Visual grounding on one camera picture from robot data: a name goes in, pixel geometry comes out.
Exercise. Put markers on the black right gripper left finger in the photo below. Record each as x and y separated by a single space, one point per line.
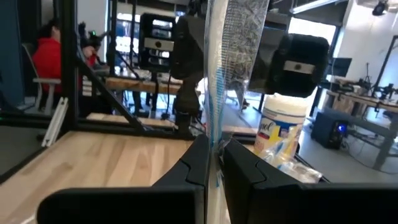
192 174

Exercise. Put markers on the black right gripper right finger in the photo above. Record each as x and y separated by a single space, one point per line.
245 180

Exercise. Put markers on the blue toothbrush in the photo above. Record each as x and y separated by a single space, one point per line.
214 93

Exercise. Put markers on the black monitor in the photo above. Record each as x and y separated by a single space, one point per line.
340 67

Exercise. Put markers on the yellow Lysol wipes canister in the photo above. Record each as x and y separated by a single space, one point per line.
280 109

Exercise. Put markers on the wooden workbench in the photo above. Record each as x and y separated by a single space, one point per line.
357 99

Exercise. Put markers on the black computer tower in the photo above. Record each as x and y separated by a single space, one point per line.
326 130

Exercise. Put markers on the wooden background table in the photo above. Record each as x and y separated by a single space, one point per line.
130 84

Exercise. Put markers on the white aluminium extrusion bar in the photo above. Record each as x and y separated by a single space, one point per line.
56 121

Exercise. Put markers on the white chair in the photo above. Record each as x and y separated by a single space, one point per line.
46 81

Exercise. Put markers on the person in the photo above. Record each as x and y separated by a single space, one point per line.
46 59

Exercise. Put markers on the dark blue partition screen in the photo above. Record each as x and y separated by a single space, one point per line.
9 46

